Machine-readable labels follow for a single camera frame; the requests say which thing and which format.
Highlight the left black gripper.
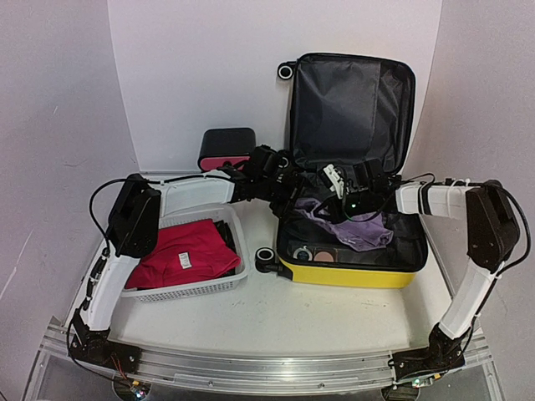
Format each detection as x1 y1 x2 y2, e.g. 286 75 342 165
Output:
257 173 315 226

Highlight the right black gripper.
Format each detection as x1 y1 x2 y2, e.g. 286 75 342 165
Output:
313 189 373 226

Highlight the purple garment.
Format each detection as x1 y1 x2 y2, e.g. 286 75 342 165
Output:
294 198 394 252

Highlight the pink powder makeup compact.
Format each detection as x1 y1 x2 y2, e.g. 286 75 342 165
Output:
313 249 336 263

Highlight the white perforated plastic basket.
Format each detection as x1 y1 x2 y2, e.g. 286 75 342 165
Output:
120 205 251 303

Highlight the black pink drawer organizer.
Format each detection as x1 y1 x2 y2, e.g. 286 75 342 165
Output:
197 128 257 171

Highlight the black white patterned garment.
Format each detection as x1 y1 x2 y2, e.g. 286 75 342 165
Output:
214 221 242 278

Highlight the yellow Pikachu hard-shell suitcase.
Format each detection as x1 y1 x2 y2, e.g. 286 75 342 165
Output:
255 53 428 289

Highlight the red t-shirt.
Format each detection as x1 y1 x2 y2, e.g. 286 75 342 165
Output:
125 219 242 290

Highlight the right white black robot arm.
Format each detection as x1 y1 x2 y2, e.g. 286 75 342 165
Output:
331 177 532 383

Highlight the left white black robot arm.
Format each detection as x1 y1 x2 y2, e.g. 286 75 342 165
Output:
66 166 304 373

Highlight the small green circuit board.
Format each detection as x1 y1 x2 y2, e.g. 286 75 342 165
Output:
115 383 150 401

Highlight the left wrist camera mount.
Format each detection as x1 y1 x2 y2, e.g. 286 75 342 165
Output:
242 145 289 180

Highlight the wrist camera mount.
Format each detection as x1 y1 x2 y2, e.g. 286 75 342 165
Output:
318 159 397 200
242 145 289 180

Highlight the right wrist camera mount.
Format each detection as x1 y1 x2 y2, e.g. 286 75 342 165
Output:
318 159 397 200

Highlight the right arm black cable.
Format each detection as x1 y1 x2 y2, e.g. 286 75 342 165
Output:
497 185 535 277

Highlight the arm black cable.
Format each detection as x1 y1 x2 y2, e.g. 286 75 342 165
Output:
88 179 126 243
497 185 535 277

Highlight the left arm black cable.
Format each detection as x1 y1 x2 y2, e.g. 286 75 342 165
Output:
88 179 126 243

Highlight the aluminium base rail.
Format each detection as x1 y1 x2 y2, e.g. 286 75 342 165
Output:
39 317 498 392

